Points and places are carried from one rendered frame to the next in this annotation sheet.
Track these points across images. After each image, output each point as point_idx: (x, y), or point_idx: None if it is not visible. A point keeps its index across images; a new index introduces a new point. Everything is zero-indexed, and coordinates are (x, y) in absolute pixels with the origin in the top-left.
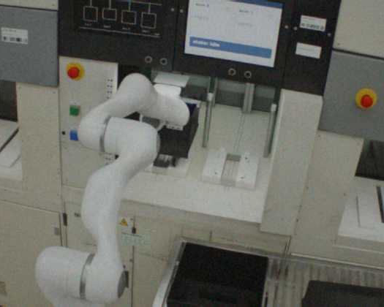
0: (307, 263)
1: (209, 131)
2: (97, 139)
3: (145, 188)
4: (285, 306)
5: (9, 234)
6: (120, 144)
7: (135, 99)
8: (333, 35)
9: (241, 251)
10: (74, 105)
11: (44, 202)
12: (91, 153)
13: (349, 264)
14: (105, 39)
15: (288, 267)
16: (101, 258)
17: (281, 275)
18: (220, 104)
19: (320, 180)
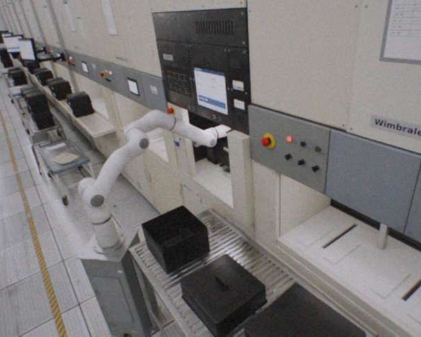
0: (257, 250)
1: None
2: (125, 136)
3: (210, 180)
4: None
5: (169, 189)
6: (128, 140)
7: (146, 121)
8: (248, 93)
9: (231, 227)
10: None
11: (175, 175)
12: (184, 154)
13: (282, 265)
14: (176, 95)
15: (243, 246)
16: (92, 185)
17: (234, 248)
18: None
19: (259, 194)
